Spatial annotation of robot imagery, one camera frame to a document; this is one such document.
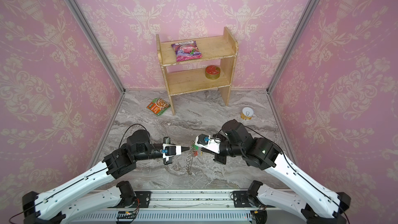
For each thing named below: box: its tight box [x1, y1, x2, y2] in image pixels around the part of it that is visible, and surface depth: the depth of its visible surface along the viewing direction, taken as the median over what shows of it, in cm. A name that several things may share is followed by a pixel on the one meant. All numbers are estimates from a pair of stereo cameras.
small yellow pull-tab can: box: [240, 106, 254, 121], surface depth 103 cm
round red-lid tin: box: [204, 65, 221, 80], surface depth 100 cm
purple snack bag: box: [171, 40, 203, 63], surface depth 77 cm
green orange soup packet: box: [146, 97, 172, 116], surface depth 111 cm
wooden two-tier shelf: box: [155, 26, 239, 116], surface depth 89 cm
